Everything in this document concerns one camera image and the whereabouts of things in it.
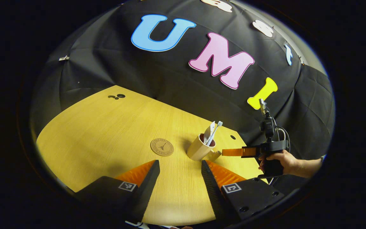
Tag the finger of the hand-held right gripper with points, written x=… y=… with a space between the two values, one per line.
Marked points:
x=233 y=151

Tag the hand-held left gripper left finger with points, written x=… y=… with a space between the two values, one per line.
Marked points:
x=148 y=184

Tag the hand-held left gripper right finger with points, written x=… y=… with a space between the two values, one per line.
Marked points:
x=211 y=187

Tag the light blue toothbrush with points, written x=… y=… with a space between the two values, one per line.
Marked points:
x=215 y=130

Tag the white toothpaste tube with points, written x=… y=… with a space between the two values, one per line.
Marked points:
x=209 y=132

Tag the round brown coaster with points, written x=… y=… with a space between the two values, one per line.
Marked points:
x=162 y=147

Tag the wooden desktop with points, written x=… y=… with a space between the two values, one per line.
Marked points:
x=106 y=133

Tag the black backdrop cloth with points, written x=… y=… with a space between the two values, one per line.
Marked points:
x=122 y=70

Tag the small metal clip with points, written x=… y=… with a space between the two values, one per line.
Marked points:
x=64 y=58

